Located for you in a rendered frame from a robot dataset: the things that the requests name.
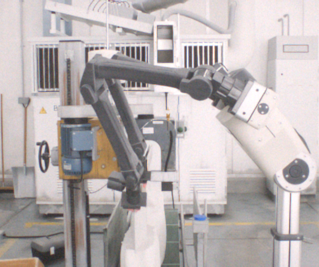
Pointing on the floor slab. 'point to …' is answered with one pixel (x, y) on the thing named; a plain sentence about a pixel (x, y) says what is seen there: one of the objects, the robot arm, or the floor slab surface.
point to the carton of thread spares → (16, 262)
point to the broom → (2, 167)
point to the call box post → (200, 249)
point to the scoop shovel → (24, 172)
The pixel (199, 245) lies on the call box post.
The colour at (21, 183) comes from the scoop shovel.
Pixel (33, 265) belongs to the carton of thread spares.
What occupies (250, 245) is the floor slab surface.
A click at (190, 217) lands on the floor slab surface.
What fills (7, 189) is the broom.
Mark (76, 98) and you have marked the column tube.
